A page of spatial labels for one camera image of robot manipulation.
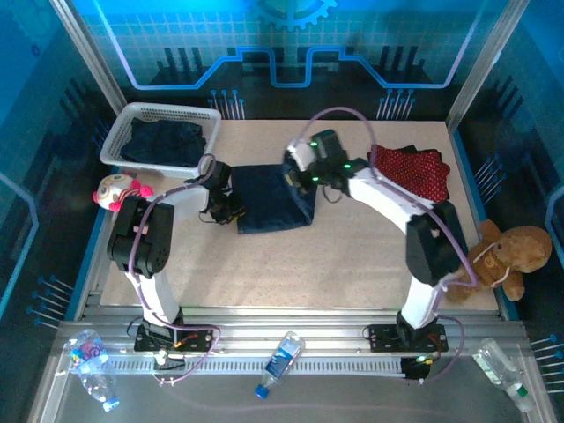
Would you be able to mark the white plastic mesh basket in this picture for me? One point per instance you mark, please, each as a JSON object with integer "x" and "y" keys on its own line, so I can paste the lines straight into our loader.
{"x": 114, "y": 141}

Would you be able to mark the clear bottle green cap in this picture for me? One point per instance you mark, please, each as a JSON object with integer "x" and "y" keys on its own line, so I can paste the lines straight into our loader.
{"x": 502, "y": 370}

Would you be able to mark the plastic bottle blue label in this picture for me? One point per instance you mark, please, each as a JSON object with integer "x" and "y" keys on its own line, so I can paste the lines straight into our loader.
{"x": 279, "y": 361}

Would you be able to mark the brown plush bear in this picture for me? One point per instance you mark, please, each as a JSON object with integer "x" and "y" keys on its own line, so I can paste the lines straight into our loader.
{"x": 524, "y": 251}

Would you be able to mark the dark denim skirt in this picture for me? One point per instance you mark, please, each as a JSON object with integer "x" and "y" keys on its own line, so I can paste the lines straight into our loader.
{"x": 269, "y": 198}
{"x": 163, "y": 143}

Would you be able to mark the aluminium frame post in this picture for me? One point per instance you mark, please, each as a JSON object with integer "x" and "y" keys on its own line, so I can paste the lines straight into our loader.
{"x": 484, "y": 66}
{"x": 92, "y": 57}

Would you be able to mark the plastic bottle colourful label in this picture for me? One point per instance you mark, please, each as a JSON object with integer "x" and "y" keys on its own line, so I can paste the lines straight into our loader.
{"x": 90, "y": 359}

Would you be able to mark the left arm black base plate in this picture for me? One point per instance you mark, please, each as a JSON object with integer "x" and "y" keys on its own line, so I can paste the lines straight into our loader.
{"x": 198, "y": 339}

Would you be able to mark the black electronics box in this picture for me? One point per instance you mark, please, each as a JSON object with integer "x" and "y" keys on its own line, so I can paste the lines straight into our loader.
{"x": 416, "y": 368}

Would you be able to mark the pink striped plush toy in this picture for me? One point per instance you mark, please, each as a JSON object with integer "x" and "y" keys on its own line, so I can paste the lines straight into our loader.
{"x": 119, "y": 194}

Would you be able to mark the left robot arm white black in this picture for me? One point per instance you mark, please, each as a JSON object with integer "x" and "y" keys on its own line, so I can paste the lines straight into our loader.
{"x": 145, "y": 238}

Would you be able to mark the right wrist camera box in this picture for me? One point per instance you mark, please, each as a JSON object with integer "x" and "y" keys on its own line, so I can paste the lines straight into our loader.
{"x": 302, "y": 154}

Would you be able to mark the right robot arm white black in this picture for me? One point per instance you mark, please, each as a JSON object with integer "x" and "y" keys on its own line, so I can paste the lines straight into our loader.
{"x": 432, "y": 242}

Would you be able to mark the red polka dot skirt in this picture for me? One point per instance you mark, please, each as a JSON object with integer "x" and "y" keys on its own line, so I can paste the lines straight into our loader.
{"x": 414, "y": 174}

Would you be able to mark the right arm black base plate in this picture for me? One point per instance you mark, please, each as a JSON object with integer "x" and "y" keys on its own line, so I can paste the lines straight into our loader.
{"x": 383, "y": 337}

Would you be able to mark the aluminium frame rail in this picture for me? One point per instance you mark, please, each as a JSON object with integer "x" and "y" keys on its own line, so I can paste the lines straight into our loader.
{"x": 291, "y": 319}

